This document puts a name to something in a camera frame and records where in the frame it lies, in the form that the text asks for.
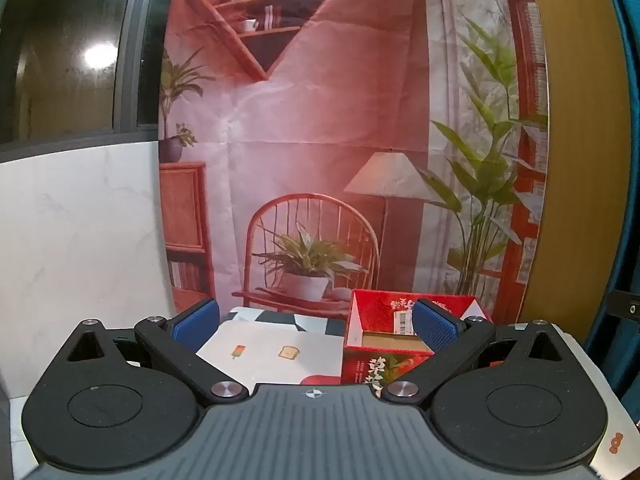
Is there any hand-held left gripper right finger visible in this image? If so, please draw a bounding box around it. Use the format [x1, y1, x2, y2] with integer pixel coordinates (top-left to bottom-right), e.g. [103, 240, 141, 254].
[381, 298, 583, 403]

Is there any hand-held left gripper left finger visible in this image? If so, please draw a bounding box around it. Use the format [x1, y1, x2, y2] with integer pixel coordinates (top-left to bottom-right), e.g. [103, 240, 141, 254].
[55, 298, 249, 403]

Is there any red strawberry print box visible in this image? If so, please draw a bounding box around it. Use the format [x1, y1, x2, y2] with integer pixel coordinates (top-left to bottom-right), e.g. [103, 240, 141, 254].
[341, 289, 496, 386]

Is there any yellow wooden board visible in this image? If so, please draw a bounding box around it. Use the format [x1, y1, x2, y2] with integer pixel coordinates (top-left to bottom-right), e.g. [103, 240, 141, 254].
[520, 0, 632, 351]

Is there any printed room scene backdrop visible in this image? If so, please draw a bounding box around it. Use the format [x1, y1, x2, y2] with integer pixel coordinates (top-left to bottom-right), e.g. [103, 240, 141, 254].
[159, 0, 551, 321]

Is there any dark glass window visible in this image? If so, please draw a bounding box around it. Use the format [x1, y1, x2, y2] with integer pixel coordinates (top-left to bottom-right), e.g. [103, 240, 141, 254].
[0, 0, 176, 161]

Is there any black bracket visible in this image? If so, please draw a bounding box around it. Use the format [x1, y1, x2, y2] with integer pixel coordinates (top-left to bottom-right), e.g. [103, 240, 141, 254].
[606, 289, 640, 322]

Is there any blue metal frame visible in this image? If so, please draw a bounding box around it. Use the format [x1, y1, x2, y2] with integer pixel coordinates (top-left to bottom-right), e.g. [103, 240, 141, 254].
[590, 0, 640, 411]

